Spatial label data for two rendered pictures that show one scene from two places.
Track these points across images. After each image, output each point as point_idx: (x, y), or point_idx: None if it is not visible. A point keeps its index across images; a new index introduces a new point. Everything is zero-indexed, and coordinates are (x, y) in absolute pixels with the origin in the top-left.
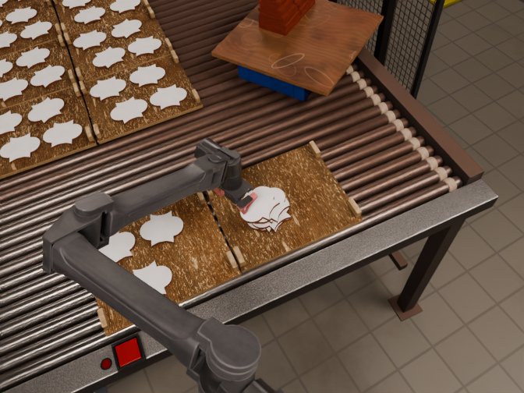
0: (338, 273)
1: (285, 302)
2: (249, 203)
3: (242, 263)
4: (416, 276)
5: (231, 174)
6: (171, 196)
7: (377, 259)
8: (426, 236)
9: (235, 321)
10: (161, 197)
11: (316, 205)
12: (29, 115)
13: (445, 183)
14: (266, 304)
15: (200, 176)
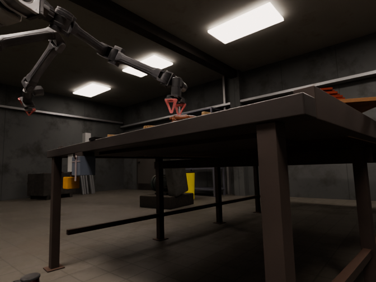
0: (158, 128)
1: (134, 141)
2: (169, 98)
3: (147, 127)
4: None
5: (172, 83)
6: (139, 64)
7: (182, 132)
8: (220, 126)
9: (117, 139)
10: (135, 61)
11: None
12: None
13: None
14: (127, 132)
15: (154, 67)
